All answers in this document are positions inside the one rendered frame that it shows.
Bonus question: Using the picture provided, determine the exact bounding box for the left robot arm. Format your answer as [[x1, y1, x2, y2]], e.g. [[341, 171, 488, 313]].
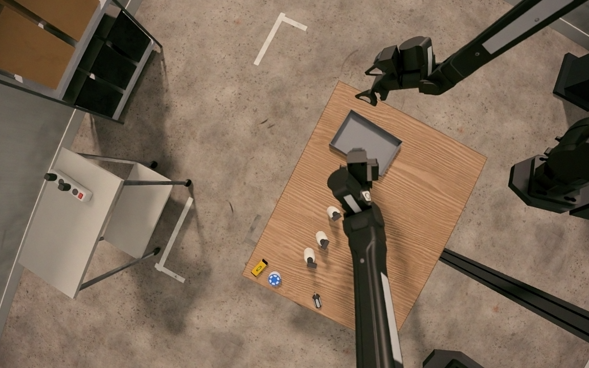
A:
[[327, 148, 404, 368]]

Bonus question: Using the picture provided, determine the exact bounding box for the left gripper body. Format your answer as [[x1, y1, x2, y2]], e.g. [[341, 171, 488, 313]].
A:
[[339, 159, 379, 191]]

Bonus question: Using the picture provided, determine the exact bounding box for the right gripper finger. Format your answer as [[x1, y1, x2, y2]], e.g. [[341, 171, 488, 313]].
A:
[[365, 66, 383, 76], [355, 89, 378, 106]]

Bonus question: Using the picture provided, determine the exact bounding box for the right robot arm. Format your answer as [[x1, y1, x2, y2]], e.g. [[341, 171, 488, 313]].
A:
[[373, 0, 589, 206]]

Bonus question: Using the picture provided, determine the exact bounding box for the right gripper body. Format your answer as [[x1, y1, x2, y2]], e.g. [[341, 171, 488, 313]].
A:
[[369, 72, 403, 103]]

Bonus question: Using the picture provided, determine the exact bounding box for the yellow spirit level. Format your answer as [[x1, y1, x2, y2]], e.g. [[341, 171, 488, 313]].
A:
[[251, 259, 268, 277]]

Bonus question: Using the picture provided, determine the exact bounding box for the white pump bottle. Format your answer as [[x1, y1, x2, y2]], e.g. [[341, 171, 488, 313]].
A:
[[304, 248, 317, 269], [315, 231, 330, 249], [327, 206, 342, 221]]

